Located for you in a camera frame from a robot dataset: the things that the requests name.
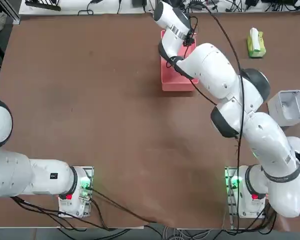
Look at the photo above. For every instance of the white lidded trash bin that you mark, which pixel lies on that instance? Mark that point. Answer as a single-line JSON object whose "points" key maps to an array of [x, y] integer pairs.
{"points": [[280, 110]]}

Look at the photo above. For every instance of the black comb-shaped rack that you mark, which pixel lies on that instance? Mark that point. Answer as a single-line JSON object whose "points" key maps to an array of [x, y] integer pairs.
{"points": [[53, 8]]}

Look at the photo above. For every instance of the green tissue pack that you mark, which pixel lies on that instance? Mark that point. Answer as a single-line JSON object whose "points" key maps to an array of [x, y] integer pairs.
{"points": [[256, 42]]}

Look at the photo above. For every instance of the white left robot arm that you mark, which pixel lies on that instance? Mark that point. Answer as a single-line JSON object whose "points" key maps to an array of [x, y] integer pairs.
{"points": [[15, 175]]}

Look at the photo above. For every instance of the person's white shoe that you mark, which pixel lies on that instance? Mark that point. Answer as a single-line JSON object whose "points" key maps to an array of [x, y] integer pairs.
{"points": [[0, 21]]}

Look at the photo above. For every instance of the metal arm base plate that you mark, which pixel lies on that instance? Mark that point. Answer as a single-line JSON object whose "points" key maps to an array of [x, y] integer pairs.
{"points": [[90, 172], [228, 207]]}

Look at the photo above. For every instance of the pink plastic rectangular container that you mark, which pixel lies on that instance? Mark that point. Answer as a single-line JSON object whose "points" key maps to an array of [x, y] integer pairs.
{"points": [[177, 87]]}

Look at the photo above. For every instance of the aluminium frame profile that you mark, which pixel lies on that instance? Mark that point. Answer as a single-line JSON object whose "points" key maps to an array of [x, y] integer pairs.
{"points": [[12, 15]]}

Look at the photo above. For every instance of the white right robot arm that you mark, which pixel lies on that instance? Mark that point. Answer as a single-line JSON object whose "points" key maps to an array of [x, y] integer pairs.
{"points": [[215, 70]]}

